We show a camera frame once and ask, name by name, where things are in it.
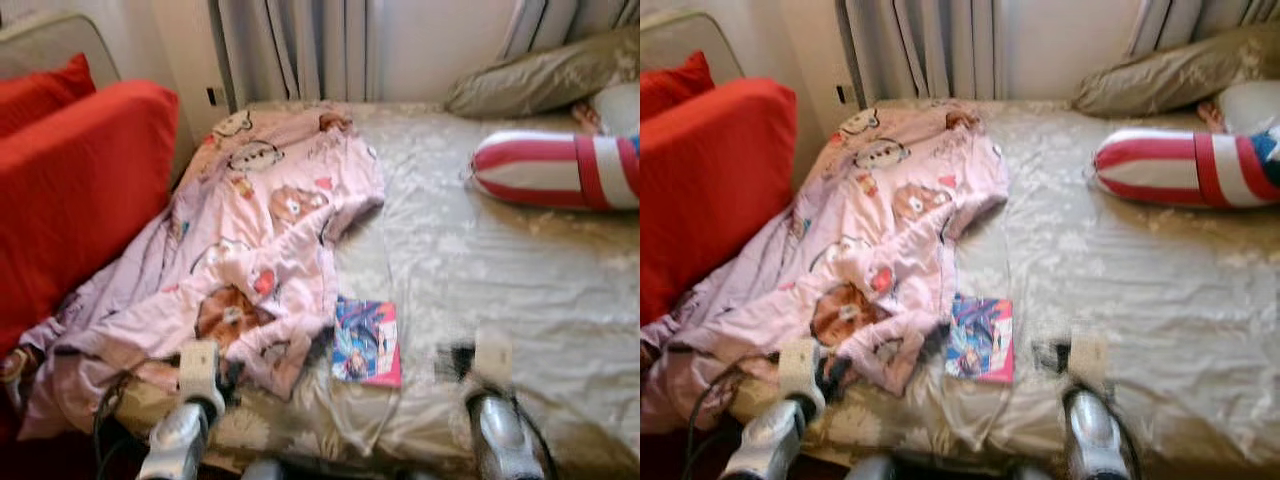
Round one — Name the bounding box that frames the colourful comic book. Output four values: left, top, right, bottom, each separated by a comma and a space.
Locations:
332, 296, 403, 389
945, 293, 1015, 385

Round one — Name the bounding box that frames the bed with beige floral cover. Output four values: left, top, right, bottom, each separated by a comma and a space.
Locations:
20, 98, 641, 480
655, 98, 1280, 480

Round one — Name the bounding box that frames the pink cartoon print blanket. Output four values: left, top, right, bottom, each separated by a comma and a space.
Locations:
18, 105, 386, 441
642, 105, 1011, 436

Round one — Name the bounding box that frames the red white blue bolster pillow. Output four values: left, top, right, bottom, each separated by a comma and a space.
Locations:
470, 130, 641, 211
1093, 128, 1280, 209

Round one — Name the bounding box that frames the olive beige pillow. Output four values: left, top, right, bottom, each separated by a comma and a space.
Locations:
1072, 25, 1280, 119
445, 27, 641, 121

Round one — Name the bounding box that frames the red cushion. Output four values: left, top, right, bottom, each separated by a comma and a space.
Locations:
640, 50, 716, 121
0, 52, 98, 139

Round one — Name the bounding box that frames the grey pleated curtain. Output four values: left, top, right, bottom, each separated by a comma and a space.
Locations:
208, 0, 383, 113
835, 0, 1001, 106
497, 0, 641, 61
1125, 0, 1280, 56

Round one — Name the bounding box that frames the beige folded mattress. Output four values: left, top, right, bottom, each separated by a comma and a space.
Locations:
640, 10, 746, 86
0, 12, 121, 91

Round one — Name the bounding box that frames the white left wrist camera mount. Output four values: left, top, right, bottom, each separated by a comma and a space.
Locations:
178, 340, 223, 419
778, 338, 823, 416

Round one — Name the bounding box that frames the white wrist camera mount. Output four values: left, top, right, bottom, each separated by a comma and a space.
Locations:
472, 328, 516, 391
778, 338, 823, 416
178, 340, 223, 419
1068, 328, 1111, 391

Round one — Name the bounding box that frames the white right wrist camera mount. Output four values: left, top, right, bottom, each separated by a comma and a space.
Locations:
1068, 328, 1111, 391
472, 328, 516, 391

